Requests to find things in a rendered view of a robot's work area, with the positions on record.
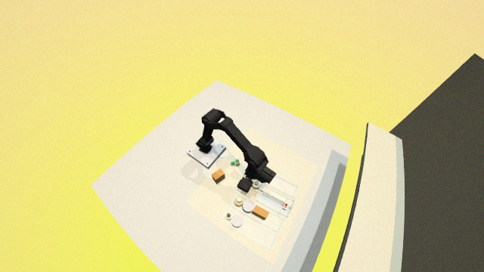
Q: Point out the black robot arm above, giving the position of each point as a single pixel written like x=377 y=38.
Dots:
x=255 y=157

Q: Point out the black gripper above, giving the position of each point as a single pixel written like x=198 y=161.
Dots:
x=246 y=183

